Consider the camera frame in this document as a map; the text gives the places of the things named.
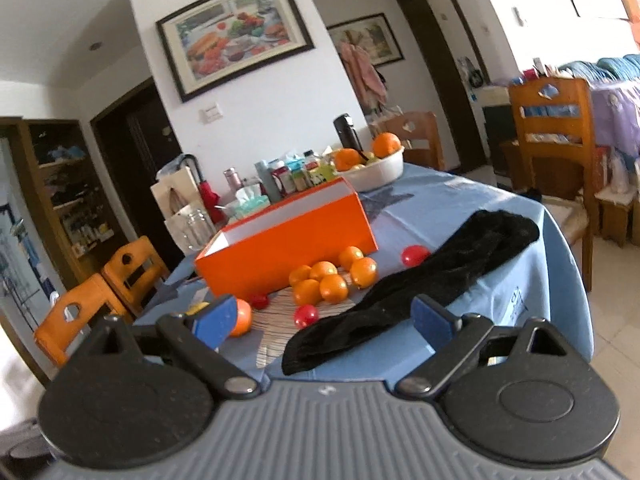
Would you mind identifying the orange in bowl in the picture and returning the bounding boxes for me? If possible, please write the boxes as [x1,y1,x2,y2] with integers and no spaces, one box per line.
[333,148,363,172]
[372,132,402,159]

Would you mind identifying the framed landscape picture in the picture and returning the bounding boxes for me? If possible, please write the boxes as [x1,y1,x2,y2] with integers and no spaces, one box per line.
[328,13,405,67]

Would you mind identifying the pink thermos bottle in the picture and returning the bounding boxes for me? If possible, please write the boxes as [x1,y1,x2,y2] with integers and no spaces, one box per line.
[224,167,244,202]

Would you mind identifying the paper shopping bag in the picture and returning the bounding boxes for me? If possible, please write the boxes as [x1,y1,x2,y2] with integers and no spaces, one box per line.
[151,167,204,255]

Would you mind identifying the black velvet cloth bag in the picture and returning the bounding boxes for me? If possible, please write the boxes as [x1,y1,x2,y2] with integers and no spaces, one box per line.
[281,210,539,376]

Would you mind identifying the black thermos flask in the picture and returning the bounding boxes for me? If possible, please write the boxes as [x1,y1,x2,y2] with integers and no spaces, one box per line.
[333,114,361,150]

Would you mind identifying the wooden display cabinet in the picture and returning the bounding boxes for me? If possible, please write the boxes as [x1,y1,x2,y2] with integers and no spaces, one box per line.
[0,116,129,291]

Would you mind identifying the small red tomato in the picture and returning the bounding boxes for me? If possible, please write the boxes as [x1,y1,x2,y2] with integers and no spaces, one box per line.
[250,294,270,310]

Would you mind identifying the red tomato front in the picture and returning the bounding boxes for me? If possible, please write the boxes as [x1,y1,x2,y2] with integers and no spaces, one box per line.
[293,304,320,330]

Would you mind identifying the pink hanging clothes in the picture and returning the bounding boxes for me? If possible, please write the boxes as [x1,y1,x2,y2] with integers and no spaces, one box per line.
[337,41,387,110]

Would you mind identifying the wooden chair behind table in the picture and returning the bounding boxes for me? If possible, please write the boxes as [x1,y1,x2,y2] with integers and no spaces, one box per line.
[378,112,445,171]

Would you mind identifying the framed food picture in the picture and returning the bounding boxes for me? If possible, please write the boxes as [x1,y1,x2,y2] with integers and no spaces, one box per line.
[156,0,314,102]

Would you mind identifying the red folded umbrella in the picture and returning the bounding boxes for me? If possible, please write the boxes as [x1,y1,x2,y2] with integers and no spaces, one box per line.
[180,154,224,224]

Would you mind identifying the blue tablecloth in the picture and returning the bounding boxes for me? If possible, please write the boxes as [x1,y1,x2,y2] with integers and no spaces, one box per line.
[134,165,594,387]

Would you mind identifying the white fruit bowl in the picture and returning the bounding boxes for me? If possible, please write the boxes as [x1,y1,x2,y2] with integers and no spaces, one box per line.
[337,146,405,193]

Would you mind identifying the orange fruit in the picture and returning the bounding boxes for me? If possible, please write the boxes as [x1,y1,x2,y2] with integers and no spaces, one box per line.
[229,298,253,338]
[338,246,364,271]
[309,261,337,282]
[319,274,349,304]
[292,278,322,307]
[288,264,311,287]
[349,257,378,289]

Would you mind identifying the orange in bowl left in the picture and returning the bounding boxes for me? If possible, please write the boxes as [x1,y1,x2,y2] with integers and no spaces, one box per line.
[333,148,363,172]

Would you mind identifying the red white medicine jar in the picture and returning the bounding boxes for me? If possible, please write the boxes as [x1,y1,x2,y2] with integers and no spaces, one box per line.
[269,159,296,196]

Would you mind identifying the wooden chair left near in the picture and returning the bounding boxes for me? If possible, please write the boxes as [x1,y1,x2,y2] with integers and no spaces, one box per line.
[34,273,132,367]

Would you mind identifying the grey tall bottle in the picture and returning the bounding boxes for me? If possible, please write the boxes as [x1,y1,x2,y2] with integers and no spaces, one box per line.
[255,159,282,204]

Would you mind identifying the wooden chair right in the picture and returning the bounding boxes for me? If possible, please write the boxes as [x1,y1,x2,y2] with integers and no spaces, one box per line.
[508,77,598,292]

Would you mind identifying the green tissue pack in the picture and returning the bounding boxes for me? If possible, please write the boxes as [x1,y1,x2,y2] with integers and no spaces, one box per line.
[234,184,271,219]

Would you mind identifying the wall light switch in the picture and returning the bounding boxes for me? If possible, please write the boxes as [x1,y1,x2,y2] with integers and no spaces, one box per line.
[200,103,222,124]

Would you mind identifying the glass jar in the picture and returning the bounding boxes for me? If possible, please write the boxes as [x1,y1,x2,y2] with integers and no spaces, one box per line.
[182,206,216,252]

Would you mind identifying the wooden chair left far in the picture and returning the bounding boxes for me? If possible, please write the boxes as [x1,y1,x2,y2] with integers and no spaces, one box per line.
[101,236,169,318]

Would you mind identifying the orange in bowl right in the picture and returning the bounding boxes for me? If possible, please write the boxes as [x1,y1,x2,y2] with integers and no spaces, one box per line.
[372,132,402,159]

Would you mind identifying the orange cardboard box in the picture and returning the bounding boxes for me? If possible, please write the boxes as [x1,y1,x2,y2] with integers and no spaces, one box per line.
[195,178,378,300]

